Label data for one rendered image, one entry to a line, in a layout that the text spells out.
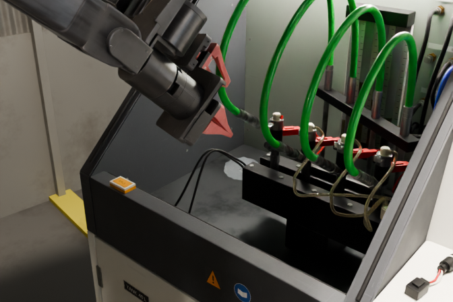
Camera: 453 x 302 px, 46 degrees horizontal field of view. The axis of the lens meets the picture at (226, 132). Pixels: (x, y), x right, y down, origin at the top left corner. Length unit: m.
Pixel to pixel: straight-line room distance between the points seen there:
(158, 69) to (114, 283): 0.76
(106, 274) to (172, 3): 0.82
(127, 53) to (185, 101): 0.12
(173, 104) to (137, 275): 0.61
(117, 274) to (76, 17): 0.81
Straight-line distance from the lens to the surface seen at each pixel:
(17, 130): 2.80
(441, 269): 0.92
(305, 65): 1.39
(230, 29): 0.93
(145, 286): 1.23
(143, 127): 1.27
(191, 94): 0.70
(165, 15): 0.67
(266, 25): 1.43
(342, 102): 1.20
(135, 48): 0.63
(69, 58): 2.80
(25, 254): 2.66
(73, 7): 0.60
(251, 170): 1.14
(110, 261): 1.30
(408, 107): 1.05
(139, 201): 1.11
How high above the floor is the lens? 1.54
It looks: 25 degrees down
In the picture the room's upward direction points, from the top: straight up
